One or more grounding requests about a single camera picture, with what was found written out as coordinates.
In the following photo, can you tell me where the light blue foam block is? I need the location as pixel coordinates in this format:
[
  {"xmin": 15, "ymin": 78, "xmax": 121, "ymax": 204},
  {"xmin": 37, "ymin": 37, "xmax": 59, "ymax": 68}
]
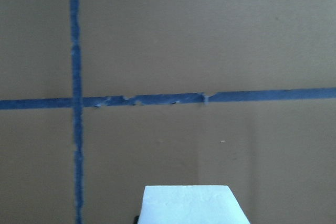
[{"xmin": 137, "ymin": 185, "xmax": 249, "ymax": 223}]

